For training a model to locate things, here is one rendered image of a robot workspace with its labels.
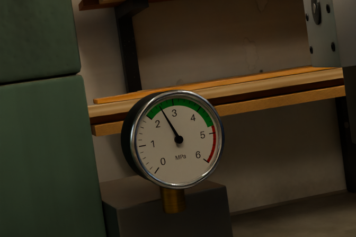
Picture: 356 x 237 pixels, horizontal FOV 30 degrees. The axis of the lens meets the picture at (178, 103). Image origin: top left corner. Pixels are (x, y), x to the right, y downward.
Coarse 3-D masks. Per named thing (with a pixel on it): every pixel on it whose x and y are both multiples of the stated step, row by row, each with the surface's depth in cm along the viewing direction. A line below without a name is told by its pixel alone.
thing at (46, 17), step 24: (0, 0) 44; (24, 0) 45; (48, 0) 45; (0, 24) 44; (24, 24) 45; (48, 24) 45; (72, 24) 46; (0, 48) 44; (24, 48) 45; (48, 48) 45; (72, 48) 46; (0, 72) 44; (24, 72) 45; (48, 72) 45; (72, 72) 46
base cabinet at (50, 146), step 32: (0, 96) 44; (32, 96) 45; (64, 96) 46; (0, 128) 44; (32, 128) 45; (64, 128) 46; (0, 160) 44; (32, 160) 45; (64, 160) 46; (0, 192) 44; (32, 192) 45; (64, 192) 46; (96, 192) 46; (0, 224) 44; (32, 224) 45; (64, 224) 46; (96, 224) 46
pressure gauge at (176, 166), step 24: (168, 96) 41; (192, 96) 42; (144, 120) 41; (192, 120) 42; (216, 120) 42; (144, 144) 41; (168, 144) 42; (192, 144) 42; (216, 144) 43; (144, 168) 41; (168, 168) 42; (192, 168) 42; (168, 192) 44
